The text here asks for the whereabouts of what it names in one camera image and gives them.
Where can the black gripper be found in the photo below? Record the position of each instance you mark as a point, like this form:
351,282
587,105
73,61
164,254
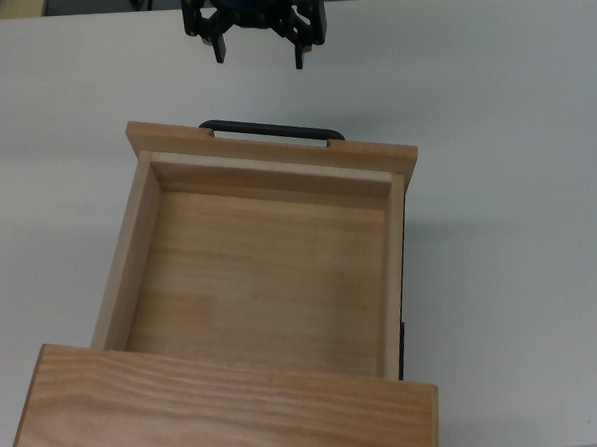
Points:
252,8

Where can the tan wooden board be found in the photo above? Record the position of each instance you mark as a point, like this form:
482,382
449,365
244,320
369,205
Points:
17,8

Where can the light wooden cabinet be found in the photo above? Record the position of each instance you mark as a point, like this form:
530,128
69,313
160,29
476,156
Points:
213,418

